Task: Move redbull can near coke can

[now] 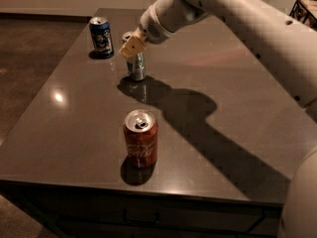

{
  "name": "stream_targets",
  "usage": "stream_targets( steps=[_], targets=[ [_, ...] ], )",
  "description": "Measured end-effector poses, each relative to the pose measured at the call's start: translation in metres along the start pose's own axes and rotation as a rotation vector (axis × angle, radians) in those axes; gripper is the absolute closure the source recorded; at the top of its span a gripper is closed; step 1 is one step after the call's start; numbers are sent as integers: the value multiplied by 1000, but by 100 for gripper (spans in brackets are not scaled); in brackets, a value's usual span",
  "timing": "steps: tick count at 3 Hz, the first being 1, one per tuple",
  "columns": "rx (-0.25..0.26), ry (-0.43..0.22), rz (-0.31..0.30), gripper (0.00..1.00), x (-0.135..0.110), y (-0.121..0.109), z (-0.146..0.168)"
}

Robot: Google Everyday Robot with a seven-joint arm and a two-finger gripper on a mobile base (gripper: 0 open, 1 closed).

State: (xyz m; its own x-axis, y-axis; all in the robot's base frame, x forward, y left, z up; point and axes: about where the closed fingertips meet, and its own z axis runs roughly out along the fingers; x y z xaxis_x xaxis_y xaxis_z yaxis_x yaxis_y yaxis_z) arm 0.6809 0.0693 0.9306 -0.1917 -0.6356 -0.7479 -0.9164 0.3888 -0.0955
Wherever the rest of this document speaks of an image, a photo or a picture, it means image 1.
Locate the black drawer handle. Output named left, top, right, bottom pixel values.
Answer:
left=123, top=209, right=159, bottom=225

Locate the blue soda can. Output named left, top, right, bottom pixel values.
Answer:
left=89, top=17, right=114, bottom=58

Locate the red coke can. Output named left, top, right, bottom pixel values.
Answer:
left=123, top=109, right=158, bottom=169

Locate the black wire basket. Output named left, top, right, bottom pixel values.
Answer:
left=289, top=0, right=317, bottom=31

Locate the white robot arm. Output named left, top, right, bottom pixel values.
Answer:
left=120, top=0, right=317, bottom=238

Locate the silver redbull can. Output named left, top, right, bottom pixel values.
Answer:
left=122, top=32, right=146, bottom=81

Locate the dark cabinet drawer front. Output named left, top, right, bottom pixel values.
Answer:
left=26, top=189, right=262, bottom=232

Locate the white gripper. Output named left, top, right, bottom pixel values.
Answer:
left=120, top=5, right=172, bottom=59

